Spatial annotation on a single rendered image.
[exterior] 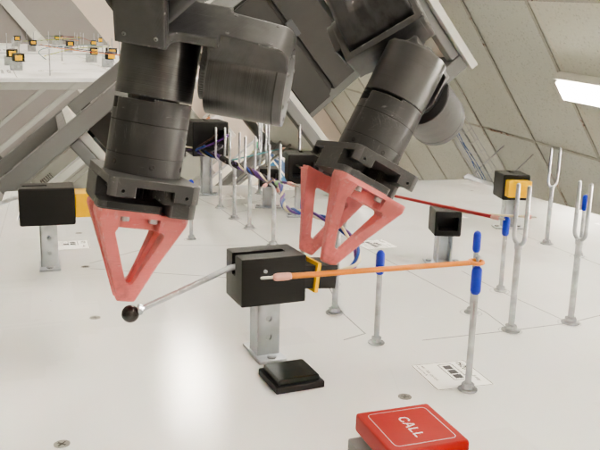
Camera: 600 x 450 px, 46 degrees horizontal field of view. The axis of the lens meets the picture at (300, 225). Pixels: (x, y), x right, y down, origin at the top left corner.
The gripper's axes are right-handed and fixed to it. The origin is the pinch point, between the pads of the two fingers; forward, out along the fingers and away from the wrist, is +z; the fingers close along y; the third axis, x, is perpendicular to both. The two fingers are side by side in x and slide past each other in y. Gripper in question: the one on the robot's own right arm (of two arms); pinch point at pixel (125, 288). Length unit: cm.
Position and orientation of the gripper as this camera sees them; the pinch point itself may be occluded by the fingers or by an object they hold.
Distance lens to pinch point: 56.9
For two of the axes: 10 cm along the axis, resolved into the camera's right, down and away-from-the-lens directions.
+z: -1.8, 9.7, 1.4
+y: -4.0, -2.0, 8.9
